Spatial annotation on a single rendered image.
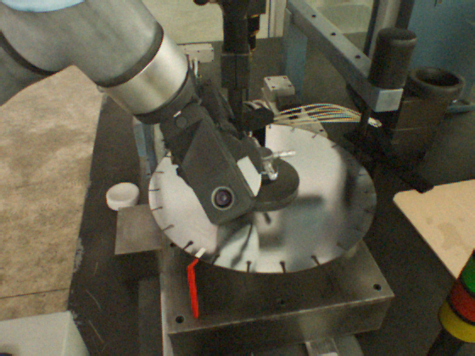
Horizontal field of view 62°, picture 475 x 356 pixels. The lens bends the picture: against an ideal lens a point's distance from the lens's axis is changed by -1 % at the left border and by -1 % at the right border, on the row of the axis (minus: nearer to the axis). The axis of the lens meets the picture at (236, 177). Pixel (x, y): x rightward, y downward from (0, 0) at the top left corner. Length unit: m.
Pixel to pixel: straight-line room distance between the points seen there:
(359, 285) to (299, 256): 0.14
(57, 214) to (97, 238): 1.26
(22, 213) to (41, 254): 0.32
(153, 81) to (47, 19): 0.09
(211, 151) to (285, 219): 0.20
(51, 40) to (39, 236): 1.71
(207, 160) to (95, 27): 0.15
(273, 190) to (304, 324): 0.19
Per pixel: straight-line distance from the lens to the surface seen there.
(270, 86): 0.99
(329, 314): 0.60
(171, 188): 0.58
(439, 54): 1.23
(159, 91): 0.35
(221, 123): 0.41
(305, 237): 0.52
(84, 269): 0.78
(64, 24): 0.31
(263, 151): 0.56
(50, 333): 0.54
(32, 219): 2.11
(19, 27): 0.33
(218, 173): 0.36
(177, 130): 0.38
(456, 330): 0.45
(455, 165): 1.09
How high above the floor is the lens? 1.33
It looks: 39 degrees down
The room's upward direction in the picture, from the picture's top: straight up
